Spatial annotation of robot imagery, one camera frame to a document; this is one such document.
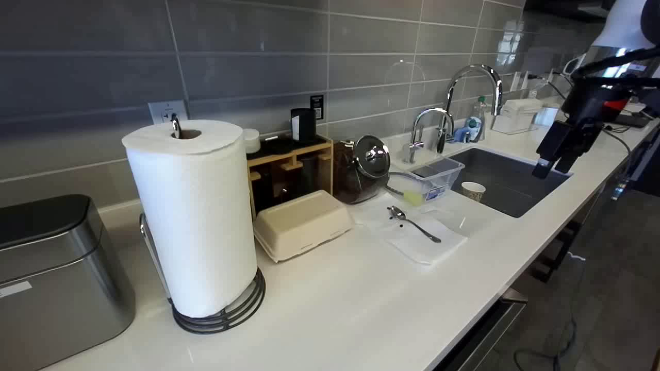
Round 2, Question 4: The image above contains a dark dishwasher front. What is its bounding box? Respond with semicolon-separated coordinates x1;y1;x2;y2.
432;286;533;371

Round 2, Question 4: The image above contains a blue sponge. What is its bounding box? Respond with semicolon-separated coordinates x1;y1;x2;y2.
451;113;485;144

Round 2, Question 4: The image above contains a black wire towel holder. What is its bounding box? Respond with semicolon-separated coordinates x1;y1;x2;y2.
139;112;269;336

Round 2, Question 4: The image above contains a white paper napkin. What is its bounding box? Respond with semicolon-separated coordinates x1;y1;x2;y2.
374;205;470;268

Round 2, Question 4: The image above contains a white paper towel roll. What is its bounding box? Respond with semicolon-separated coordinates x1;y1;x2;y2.
121;117;261;320

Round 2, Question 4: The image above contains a wooden organizer box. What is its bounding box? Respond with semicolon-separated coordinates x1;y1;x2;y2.
245;132;337;215

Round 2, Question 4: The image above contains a small black device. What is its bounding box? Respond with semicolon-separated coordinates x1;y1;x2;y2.
289;105;318;144

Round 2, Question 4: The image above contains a small white cup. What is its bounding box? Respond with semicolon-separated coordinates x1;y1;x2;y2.
241;126;264;156

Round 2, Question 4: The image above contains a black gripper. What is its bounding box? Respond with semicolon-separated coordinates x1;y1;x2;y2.
533;83;619;181

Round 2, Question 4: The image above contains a black floor cable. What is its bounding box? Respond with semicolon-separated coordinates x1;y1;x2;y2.
511;318;582;371

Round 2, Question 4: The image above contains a small chrome faucet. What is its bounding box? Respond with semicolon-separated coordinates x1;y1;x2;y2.
407;105;455;165

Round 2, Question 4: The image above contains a metal spoon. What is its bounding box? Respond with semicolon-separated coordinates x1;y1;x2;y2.
385;205;443;245

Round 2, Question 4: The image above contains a stainless steel bin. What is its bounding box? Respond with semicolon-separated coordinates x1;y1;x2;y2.
0;194;137;371

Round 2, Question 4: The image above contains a cream takeout container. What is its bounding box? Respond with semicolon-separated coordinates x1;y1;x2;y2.
253;187;355;264

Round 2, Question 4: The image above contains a clear plastic container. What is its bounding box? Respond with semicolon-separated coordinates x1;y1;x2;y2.
387;156;466;209

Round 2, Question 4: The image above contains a steel kitchen sink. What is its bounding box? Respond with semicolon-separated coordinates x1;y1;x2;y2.
450;146;574;221

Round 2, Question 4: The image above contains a patterned paper cup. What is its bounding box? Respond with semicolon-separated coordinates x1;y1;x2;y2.
460;179;488;205

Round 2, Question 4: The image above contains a tall chrome faucet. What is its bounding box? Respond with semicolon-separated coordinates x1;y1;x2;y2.
441;64;505;142

